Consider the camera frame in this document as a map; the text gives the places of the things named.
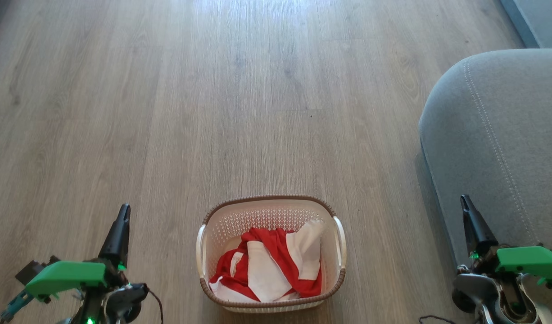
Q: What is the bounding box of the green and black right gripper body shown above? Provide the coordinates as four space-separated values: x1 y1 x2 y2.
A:
469 244 552 288

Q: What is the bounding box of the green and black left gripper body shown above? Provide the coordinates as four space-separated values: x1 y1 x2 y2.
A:
0 256 129 323

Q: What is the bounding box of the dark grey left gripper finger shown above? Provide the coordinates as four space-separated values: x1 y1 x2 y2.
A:
98 203 131 268

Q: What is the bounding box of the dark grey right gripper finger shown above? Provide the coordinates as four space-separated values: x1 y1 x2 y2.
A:
460 194 499 259

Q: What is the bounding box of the red and white cloth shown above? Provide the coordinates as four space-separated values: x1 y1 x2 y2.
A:
209 220 326 303

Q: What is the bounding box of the cream perforated laundry basket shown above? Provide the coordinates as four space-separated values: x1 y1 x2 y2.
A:
196 195 347 313

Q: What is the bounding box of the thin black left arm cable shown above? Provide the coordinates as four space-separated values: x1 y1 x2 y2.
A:
145 288 164 324

